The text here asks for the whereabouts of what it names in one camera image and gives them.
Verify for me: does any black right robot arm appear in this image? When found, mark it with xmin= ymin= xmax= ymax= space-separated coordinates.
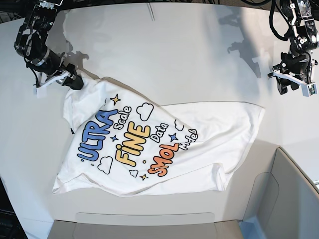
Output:
xmin=14 ymin=0 xmax=84 ymax=90

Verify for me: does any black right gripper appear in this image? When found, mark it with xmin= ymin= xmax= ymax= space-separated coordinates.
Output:
xmin=34 ymin=51 xmax=84 ymax=90

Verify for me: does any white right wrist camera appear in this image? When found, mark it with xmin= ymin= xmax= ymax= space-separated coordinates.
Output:
xmin=33 ymin=86 xmax=47 ymax=99

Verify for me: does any white printed t-shirt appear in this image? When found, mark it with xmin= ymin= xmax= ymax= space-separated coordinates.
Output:
xmin=52 ymin=72 xmax=265 ymax=197

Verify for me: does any grey cardboard box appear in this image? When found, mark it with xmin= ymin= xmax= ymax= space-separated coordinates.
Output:
xmin=48 ymin=148 xmax=319 ymax=239

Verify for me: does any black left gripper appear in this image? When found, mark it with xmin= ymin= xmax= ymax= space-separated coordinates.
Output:
xmin=268 ymin=52 xmax=318 ymax=95

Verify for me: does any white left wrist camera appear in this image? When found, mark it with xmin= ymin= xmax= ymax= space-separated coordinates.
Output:
xmin=301 ymin=83 xmax=318 ymax=97

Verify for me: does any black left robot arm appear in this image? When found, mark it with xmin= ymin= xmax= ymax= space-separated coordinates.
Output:
xmin=268 ymin=0 xmax=319 ymax=97

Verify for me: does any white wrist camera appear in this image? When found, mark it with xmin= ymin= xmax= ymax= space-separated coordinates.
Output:
xmin=301 ymin=83 xmax=318 ymax=97
xmin=33 ymin=86 xmax=47 ymax=99

